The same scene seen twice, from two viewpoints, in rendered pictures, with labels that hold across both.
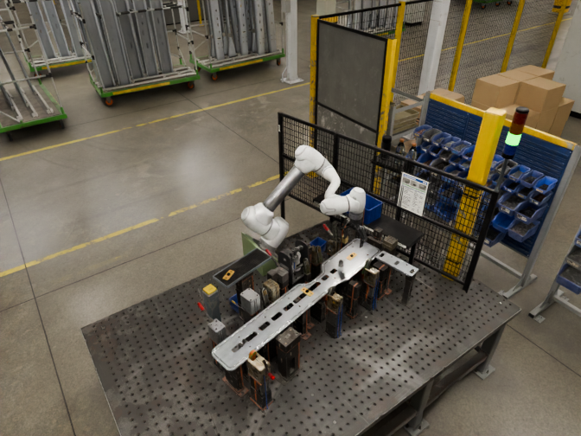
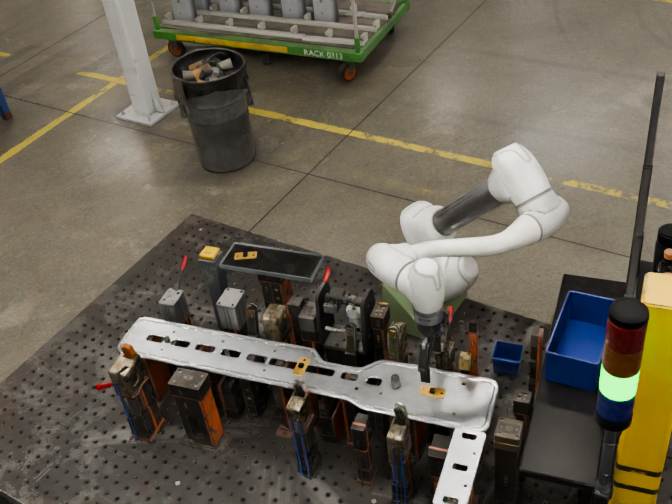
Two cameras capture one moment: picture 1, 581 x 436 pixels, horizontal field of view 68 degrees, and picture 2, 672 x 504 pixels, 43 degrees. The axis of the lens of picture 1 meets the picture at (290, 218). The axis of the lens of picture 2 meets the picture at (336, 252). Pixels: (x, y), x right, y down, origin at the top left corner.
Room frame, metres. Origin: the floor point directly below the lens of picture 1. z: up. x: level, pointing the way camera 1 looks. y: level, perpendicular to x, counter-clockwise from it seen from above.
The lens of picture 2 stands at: (1.42, -2.10, 3.14)
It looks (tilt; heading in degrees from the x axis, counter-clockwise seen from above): 39 degrees down; 71
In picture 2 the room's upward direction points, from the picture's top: 8 degrees counter-clockwise
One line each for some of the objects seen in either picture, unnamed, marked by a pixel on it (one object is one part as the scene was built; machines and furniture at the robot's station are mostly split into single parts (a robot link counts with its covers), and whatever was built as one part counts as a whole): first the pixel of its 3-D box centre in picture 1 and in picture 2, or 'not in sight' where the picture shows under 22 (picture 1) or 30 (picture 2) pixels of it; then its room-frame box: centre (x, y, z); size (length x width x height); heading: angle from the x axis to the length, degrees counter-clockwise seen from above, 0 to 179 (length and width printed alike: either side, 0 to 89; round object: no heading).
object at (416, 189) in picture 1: (412, 194); not in sight; (2.61, -0.88, 1.30); 0.23 x 0.02 x 0.31; 46
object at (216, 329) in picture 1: (219, 345); (181, 330); (1.63, 0.43, 0.88); 0.11 x 0.10 x 0.36; 46
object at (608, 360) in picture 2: (516, 127); (622, 353); (2.24, -1.27, 1.97); 0.07 x 0.07 x 0.06
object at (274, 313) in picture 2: (272, 305); (280, 349); (1.93, 0.12, 0.89); 0.13 x 0.11 x 0.38; 46
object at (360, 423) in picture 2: (353, 299); (364, 450); (2.02, -0.41, 0.84); 0.11 x 0.08 x 0.29; 46
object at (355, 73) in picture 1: (345, 120); not in sight; (4.63, -0.64, 1.00); 1.34 x 0.14 x 2.00; 34
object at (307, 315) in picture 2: (281, 291); (316, 347); (2.06, 0.06, 0.89); 0.13 x 0.11 x 0.38; 46
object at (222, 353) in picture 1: (305, 294); (295, 368); (1.92, -0.09, 1.00); 1.38 x 0.22 x 0.02; 136
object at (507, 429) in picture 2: (387, 259); (508, 464); (2.38, -0.71, 0.88); 0.08 x 0.08 x 0.36; 46
